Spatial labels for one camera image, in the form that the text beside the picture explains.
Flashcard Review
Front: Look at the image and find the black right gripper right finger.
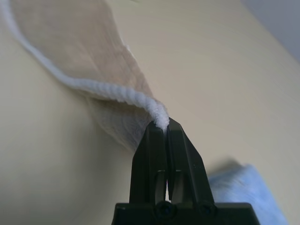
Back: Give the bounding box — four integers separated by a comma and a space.
165, 117, 215, 204

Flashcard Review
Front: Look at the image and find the beige towel with white trim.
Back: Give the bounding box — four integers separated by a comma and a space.
0, 0, 171, 153

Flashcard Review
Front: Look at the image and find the blue folded towel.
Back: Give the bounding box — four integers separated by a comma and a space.
207, 159, 290, 225

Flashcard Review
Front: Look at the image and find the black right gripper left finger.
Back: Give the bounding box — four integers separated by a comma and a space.
132, 121, 169, 204

